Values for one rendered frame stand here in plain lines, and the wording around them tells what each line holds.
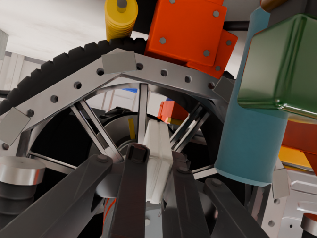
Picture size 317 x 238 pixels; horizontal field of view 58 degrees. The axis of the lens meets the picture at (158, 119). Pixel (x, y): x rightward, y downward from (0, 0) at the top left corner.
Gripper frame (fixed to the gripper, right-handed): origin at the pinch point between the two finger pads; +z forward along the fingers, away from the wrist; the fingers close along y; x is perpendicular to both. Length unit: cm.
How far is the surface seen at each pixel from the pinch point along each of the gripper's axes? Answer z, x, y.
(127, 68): 31.1, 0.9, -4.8
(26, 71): 756, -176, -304
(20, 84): 36.4, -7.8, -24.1
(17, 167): 5.3, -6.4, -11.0
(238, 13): 157, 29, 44
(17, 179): 5.0, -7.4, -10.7
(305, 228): 9.5, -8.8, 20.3
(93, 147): 70, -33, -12
